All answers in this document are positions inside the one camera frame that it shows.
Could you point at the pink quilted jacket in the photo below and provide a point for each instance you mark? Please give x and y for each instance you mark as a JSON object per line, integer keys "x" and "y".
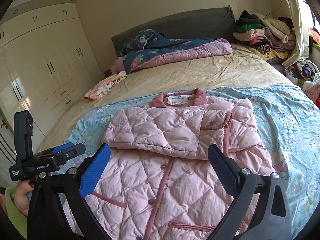
{"x": 162, "y": 130}

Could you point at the bed with beige sheet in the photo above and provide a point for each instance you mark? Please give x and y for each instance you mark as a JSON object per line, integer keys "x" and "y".
{"x": 200, "y": 72}

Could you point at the cream curtain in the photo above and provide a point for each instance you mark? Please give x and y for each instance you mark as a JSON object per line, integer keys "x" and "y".
{"x": 300, "y": 30}

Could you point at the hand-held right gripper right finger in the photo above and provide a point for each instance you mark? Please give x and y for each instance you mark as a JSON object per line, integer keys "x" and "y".
{"x": 222, "y": 167}

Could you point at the dark floral quilt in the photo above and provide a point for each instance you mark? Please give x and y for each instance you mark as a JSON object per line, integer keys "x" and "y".
{"x": 162, "y": 52}

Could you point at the window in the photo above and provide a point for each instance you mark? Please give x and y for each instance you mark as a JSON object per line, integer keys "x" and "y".
{"x": 308, "y": 15}

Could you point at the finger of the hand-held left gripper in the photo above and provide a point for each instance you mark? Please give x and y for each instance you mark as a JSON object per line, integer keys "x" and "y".
{"x": 72, "y": 153}
{"x": 63, "y": 147}

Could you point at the person's left hand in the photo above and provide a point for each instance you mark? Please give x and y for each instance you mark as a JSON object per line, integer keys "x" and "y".
{"x": 21, "y": 197}

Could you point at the pile of mixed clothes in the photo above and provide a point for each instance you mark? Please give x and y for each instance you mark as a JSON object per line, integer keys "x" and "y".
{"x": 260, "y": 35}

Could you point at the grey padded headboard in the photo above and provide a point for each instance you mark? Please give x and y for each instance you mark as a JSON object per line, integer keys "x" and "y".
{"x": 187, "y": 25}

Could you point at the cream wardrobe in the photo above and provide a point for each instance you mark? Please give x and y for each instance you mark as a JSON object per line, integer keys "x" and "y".
{"x": 50, "y": 67}

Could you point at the blue cartoon print sheet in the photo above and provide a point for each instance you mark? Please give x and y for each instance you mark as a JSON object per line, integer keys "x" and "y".
{"x": 287, "y": 130}

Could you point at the pink pillow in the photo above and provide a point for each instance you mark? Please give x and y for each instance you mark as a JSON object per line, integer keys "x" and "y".
{"x": 117, "y": 66}

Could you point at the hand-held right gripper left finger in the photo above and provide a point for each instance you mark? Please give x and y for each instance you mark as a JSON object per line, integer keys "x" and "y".
{"x": 96, "y": 170}

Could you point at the bag of clothes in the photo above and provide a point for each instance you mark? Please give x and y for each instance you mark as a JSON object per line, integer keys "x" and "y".
{"x": 305, "y": 72}

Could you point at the peach and white cloth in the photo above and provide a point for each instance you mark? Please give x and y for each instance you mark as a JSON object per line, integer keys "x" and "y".
{"x": 105, "y": 85}

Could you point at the pink patterned box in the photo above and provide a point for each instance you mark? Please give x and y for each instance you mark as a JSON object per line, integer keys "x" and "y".
{"x": 312, "y": 92}

